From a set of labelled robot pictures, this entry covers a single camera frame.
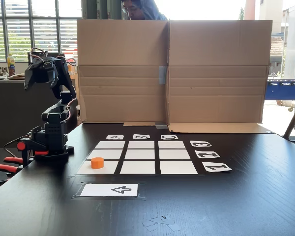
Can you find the round orange token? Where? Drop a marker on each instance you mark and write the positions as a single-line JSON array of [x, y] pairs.
[[97, 163]]

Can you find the white nine-square grid sheet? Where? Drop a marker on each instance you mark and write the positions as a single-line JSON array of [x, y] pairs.
[[140, 157]]

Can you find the orange boxes stack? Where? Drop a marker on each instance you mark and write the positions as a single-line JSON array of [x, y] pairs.
[[72, 68]]

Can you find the yellow drink bottle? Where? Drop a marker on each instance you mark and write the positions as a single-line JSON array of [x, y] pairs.
[[11, 65]]

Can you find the small dark glass bottles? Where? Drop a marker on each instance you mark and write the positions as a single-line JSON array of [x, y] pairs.
[[2, 71]]

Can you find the dark counter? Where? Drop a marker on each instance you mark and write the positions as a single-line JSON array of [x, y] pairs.
[[9, 110]]

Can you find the window with blinds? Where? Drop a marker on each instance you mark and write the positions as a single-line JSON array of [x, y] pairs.
[[34, 29]]

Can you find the paper sheet letter A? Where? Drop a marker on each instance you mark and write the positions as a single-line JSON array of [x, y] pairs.
[[115, 137]]

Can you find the paper sheet letter B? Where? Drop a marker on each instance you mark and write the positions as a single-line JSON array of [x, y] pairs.
[[141, 136]]

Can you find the person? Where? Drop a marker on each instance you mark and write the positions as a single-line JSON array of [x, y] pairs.
[[145, 11]]

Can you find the white arrow paper sheet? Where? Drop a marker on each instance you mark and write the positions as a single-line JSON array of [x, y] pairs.
[[108, 190]]

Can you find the paper sheet letter C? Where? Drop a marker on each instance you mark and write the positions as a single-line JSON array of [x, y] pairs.
[[169, 137]]

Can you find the brown cardboard screen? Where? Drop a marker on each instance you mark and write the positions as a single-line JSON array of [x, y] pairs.
[[211, 73]]

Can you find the paper sheet number 3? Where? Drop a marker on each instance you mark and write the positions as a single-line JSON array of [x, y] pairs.
[[200, 144]]

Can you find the paper sheet number 2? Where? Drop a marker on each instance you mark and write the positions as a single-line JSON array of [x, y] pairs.
[[207, 155]]

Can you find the clear tape scraps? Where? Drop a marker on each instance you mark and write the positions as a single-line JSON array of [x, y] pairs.
[[162, 222]]

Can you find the paper sheet number 1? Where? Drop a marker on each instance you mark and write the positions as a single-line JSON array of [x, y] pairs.
[[216, 167]]

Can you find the blue foosball table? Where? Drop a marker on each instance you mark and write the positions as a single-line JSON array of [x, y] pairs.
[[285, 89]]

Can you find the grey slanted metal leg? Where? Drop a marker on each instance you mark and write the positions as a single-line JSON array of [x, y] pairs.
[[293, 118]]

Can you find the grey duct tape strip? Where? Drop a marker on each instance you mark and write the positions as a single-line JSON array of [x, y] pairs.
[[161, 126], [163, 75]]

